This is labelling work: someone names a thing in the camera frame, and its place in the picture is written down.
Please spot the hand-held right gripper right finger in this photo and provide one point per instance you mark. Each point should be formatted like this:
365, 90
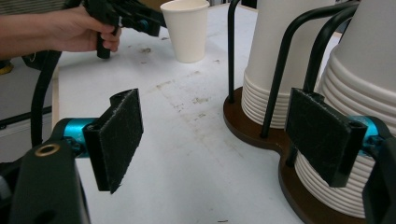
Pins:
323, 137

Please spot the tall stack of paper cups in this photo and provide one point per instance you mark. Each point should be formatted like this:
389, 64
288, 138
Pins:
367, 49

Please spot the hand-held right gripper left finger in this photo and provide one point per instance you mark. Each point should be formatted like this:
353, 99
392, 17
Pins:
115, 140

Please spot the single white paper cup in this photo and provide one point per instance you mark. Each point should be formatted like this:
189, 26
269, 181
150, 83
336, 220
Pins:
188, 34

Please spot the short stack of paper cups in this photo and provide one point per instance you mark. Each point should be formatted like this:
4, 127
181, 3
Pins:
274, 46

